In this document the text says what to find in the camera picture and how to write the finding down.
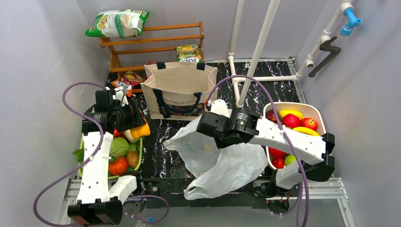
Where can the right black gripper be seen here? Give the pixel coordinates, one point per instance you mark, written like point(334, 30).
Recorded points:
point(206, 124)

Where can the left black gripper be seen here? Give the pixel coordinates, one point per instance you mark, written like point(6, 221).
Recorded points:
point(132, 115)

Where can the orange yellow bell pepper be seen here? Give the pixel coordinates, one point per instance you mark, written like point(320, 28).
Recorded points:
point(140, 131)

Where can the white plastic grocery bag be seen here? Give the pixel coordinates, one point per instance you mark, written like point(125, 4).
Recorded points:
point(217, 171)

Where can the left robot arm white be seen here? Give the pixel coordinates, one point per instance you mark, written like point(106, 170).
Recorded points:
point(97, 204)

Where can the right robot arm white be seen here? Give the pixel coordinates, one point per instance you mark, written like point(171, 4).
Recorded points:
point(243, 126)

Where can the green cabbage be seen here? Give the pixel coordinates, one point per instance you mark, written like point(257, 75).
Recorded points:
point(119, 147)

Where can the brown kiwi potato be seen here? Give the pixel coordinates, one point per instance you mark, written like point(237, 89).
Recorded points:
point(132, 159)

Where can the orange red snack bag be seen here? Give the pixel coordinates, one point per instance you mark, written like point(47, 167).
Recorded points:
point(128, 81)

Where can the beige canvas tote bag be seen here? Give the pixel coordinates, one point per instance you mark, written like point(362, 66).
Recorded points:
point(178, 90)

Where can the orange tomato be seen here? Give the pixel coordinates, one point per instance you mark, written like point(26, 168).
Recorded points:
point(118, 166)

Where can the dark red apple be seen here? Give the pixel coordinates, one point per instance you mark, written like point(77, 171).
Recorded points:
point(270, 115)

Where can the white fruit basket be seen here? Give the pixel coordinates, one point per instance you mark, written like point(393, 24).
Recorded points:
point(307, 111)

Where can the small red fruit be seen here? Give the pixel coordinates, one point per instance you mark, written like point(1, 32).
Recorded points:
point(278, 163)

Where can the yellow mango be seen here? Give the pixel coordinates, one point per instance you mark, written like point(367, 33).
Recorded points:
point(283, 113)

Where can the red pomegranate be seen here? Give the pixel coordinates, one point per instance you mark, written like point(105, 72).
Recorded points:
point(291, 121)

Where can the green vegetable basket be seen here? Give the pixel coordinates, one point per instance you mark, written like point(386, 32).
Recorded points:
point(137, 145)

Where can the wooden shelf rack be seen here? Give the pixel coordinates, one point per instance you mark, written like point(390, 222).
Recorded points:
point(155, 44)

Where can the yellow green snack bag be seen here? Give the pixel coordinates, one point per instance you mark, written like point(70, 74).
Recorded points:
point(189, 53)

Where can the yellow banana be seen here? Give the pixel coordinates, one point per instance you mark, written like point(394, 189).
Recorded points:
point(306, 131)

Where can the large green chips bag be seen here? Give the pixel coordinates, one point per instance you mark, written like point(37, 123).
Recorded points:
point(118, 24)

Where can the blue pipe fitting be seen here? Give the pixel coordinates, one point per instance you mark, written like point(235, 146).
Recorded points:
point(352, 22)

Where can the white pvc pipe frame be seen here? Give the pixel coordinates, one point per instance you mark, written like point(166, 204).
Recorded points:
point(241, 49)

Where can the metal base frame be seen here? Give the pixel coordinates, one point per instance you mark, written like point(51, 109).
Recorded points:
point(172, 189)

